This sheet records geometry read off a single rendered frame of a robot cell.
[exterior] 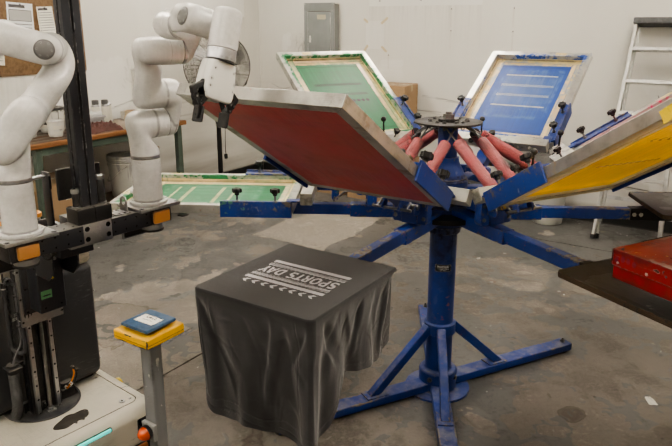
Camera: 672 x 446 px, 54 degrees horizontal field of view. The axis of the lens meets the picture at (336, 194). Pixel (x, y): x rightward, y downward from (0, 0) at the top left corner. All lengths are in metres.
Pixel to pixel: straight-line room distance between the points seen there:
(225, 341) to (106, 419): 0.84
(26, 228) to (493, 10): 5.02
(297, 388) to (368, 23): 5.36
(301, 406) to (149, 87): 1.07
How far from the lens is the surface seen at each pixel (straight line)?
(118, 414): 2.78
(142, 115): 2.24
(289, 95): 1.74
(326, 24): 7.08
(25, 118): 1.93
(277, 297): 1.96
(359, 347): 2.10
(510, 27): 6.30
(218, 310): 2.03
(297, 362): 1.90
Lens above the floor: 1.73
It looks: 15 degrees down
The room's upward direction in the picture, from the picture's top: straight up
